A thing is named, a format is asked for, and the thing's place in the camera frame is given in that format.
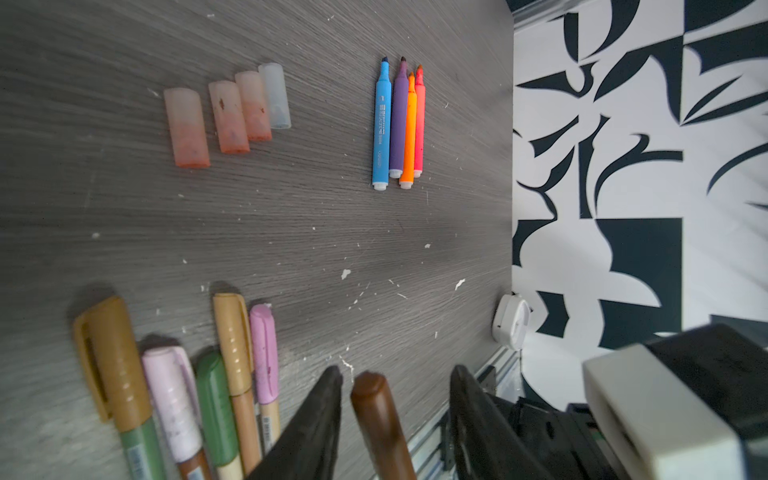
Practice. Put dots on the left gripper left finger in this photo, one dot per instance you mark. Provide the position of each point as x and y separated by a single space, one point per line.
308 447

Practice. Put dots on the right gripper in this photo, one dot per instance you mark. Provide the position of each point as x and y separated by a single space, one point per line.
689 406

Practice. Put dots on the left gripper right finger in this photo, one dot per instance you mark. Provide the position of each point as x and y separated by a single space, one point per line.
485 445

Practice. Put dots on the pink cap beige pen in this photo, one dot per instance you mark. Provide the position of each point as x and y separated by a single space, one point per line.
266 369

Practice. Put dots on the tan cap beige pen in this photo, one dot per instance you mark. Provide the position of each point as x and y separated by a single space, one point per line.
234 335

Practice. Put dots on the orange marker pen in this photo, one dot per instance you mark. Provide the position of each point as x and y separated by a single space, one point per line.
407 178

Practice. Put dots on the pink-red marker pen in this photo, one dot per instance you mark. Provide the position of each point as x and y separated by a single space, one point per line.
420 89

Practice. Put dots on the clear orange pen cap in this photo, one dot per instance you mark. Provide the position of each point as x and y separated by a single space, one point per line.
228 117

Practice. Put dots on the clear pink pen cap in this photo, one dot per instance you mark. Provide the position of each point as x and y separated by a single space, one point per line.
255 106

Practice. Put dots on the blue marker pen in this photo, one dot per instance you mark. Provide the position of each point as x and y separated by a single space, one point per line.
382 119

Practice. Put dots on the clear red pen cap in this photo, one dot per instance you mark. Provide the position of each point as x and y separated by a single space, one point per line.
187 128

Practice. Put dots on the purple marker pen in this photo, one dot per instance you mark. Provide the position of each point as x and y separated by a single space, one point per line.
398 120

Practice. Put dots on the green cap beige pen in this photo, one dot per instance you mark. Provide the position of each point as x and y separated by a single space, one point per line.
218 423

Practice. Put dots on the gold cap green pen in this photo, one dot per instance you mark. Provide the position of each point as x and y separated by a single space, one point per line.
109 356

